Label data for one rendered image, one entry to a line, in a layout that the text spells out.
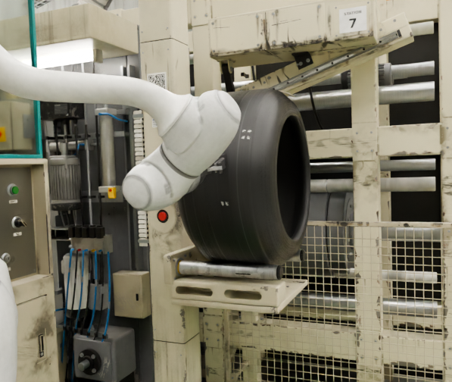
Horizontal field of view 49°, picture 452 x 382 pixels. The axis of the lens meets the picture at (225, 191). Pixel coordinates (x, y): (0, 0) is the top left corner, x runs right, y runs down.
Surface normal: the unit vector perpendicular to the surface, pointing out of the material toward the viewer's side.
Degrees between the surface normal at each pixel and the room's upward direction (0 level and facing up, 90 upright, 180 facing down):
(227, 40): 90
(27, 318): 90
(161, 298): 90
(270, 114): 58
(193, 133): 109
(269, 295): 90
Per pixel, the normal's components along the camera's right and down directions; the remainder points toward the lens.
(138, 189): -0.30, 0.18
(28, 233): 0.92, -0.01
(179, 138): -0.22, 0.47
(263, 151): 0.33, -0.19
